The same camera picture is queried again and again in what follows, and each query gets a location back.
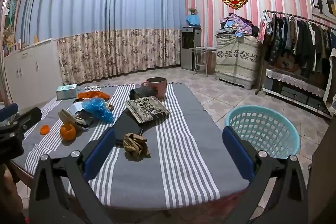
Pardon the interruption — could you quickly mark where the blue plastic bag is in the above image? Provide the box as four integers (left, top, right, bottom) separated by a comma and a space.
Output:
82, 97, 114, 124

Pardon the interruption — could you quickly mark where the orange plastic bag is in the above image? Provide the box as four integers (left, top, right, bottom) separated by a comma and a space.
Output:
77, 91, 111, 102

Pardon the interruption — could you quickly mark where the white furniture frame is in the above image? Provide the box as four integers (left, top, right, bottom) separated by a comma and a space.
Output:
323, 47, 336, 109

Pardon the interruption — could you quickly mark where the dark rectangular tray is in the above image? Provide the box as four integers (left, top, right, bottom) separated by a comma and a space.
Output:
113, 109, 164, 147

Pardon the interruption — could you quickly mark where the row of hanging clothes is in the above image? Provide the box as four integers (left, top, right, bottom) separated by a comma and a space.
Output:
264, 13, 336, 79

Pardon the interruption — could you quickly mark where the pink hanging bag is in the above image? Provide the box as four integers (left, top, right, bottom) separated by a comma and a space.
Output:
256, 14, 271, 44

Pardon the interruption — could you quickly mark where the low black cabinet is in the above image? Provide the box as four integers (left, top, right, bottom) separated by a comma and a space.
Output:
263, 74, 333, 120

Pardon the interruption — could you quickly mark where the teal tissue box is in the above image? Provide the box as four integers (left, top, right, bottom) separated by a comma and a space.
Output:
56, 84, 78, 101

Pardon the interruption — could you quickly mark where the teal plastic basket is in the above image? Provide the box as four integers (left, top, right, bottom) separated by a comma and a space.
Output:
225, 105, 301, 160

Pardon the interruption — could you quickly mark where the blue floral curtain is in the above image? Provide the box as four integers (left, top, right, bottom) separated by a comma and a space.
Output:
14, 0, 186, 81

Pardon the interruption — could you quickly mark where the white low cabinet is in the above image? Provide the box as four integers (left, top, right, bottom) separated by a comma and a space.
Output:
4, 38, 64, 112

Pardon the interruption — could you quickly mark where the pink metal cup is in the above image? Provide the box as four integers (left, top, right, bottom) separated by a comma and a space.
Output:
141, 77, 167, 100

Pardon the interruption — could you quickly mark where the peeled orange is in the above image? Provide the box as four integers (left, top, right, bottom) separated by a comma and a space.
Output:
60, 123, 77, 141

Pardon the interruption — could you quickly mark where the patterned cloth covered appliance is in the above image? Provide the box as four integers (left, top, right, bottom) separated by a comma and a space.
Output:
215, 35, 259, 90

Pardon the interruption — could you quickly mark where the grey water dispenser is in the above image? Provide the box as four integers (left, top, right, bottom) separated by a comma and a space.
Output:
180, 26, 202, 71

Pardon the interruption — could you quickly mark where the white lace cloth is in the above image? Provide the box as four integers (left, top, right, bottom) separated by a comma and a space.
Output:
265, 68, 327, 99

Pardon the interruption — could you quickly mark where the colourful wall poster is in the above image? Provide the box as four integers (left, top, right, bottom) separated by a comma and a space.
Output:
2, 0, 20, 57

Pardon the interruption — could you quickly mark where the person's left hand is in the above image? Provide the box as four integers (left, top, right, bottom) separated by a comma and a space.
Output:
0, 161, 26, 218

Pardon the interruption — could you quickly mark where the blue wrapped potted plant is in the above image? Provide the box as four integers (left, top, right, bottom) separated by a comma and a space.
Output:
185, 7, 201, 28

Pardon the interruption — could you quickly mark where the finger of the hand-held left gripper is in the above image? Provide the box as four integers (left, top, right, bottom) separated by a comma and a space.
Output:
12, 107, 42, 133
0, 104, 19, 123

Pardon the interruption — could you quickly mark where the brown paper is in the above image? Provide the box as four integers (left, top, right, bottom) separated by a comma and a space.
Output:
123, 132, 151, 162

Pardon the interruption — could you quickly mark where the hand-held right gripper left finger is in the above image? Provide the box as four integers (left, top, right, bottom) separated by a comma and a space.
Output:
29, 127, 116, 224

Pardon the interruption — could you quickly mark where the grey striped tablecloth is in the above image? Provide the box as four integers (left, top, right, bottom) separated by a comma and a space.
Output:
12, 82, 221, 212

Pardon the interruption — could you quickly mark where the small round side table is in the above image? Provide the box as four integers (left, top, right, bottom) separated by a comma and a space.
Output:
189, 47, 217, 76

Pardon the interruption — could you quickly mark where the dark patterned snack packet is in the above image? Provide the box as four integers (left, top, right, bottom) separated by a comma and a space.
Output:
124, 96, 172, 124

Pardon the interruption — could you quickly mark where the tan paper bag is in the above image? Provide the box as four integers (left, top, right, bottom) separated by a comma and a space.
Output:
58, 109, 89, 130

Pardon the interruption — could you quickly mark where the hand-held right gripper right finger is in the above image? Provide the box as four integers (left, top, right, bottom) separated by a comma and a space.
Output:
223, 126, 308, 224

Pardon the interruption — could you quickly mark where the pile of clothes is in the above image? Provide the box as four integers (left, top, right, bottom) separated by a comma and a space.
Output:
216, 13, 259, 38

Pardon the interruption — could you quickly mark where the metal clothes rack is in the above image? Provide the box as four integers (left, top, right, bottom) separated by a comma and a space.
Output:
256, 9, 336, 95

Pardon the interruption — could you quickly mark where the white paper wrapper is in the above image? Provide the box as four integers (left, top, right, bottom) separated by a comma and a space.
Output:
69, 102, 87, 116

